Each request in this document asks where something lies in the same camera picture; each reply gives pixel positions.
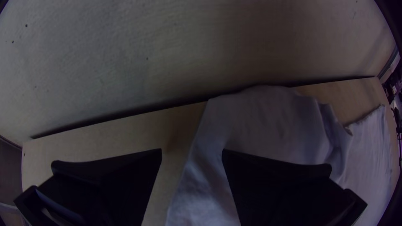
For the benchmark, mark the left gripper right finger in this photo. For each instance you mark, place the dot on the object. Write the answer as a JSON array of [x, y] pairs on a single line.
[[282, 194]]

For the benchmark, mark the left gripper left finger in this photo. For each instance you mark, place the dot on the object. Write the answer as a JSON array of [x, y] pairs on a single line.
[[103, 188]]

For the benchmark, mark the white t-shirt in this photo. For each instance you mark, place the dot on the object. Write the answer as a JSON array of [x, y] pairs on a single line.
[[267, 125]]

